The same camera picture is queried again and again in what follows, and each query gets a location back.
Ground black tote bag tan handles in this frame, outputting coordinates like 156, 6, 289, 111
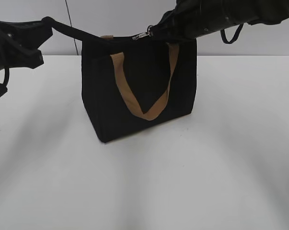
43, 17, 197, 143

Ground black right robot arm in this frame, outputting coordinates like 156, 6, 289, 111
149, 0, 289, 44

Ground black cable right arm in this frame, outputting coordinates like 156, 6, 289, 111
220, 23, 244, 44

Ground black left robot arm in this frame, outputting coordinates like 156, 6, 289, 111
0, 21, 53, 70

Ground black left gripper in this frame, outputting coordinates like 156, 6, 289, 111
0, 20, 53, 70

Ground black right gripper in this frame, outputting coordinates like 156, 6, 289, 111
150, 0, 207, 45

